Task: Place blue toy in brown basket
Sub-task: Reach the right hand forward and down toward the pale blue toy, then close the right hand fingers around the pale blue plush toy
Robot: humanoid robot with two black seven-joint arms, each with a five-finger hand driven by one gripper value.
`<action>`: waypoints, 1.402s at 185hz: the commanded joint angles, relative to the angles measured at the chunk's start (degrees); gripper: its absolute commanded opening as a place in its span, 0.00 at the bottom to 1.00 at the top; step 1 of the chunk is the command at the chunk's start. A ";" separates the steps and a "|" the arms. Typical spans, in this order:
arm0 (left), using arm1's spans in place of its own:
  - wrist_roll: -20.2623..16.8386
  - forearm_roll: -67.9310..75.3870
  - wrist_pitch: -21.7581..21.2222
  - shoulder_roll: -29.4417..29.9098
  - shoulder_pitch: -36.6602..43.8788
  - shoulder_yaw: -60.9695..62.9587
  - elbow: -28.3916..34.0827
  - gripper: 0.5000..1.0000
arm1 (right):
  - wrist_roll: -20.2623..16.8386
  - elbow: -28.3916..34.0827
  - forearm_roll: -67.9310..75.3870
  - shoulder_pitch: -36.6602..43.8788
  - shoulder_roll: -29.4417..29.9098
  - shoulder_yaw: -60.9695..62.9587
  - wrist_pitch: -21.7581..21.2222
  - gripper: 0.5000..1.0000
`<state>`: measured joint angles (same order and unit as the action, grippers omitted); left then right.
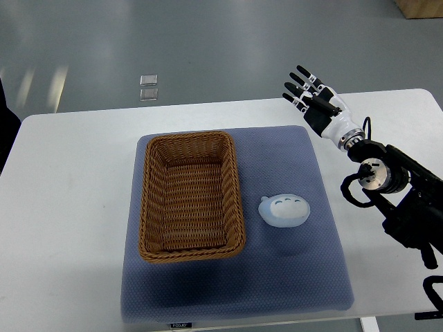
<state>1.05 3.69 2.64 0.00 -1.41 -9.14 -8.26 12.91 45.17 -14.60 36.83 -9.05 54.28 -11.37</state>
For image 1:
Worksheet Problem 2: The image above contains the light blue plush toy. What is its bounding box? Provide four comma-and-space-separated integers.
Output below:
258, 194, 311, 228

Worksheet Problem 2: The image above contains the upper metal floor plate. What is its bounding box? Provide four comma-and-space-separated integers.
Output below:
140, 74, 158, 86

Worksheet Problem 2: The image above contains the brown wicker basket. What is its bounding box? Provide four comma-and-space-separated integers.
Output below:
138, 131, 246, 264

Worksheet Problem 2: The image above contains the metal floor plate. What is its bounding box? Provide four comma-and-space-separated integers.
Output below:
140, 88, 159, 102
140, 74, 158, 86

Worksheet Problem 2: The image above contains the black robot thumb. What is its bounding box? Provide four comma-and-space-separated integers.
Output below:
311, 96, 341, 116

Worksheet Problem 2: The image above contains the black cable loop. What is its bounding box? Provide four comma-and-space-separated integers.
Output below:
414, 275, 443, 321

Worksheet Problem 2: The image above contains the dark object at left edge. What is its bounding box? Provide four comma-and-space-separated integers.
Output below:
0, 84, 21, 172

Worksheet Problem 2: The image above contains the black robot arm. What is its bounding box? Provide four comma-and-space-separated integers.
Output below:
282, 65, 442, 270

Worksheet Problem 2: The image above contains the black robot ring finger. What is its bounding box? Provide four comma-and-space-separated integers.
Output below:
284, 82, 314, 100

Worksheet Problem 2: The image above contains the white table leg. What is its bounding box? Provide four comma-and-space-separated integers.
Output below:
359, 316, 380, 332

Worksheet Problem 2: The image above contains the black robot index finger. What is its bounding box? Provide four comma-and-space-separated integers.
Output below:
296, 65, 325, 91

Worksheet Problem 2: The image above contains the wooden box corner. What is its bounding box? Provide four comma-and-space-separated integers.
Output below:
395, 0, 442, 19

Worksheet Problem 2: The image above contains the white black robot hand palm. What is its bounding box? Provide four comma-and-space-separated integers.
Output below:
304, 86, 364, 151

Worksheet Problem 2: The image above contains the blue foam cushion mat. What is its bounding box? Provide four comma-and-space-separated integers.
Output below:
121, 125, 354, 323

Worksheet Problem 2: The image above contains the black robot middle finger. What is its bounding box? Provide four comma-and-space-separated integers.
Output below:
289, 72, 318, 95

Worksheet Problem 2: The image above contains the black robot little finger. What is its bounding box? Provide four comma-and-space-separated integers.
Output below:
282, 92, 309, 113

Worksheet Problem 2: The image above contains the lower metal floor plate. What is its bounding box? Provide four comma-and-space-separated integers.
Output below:
140, 88, 159, 102

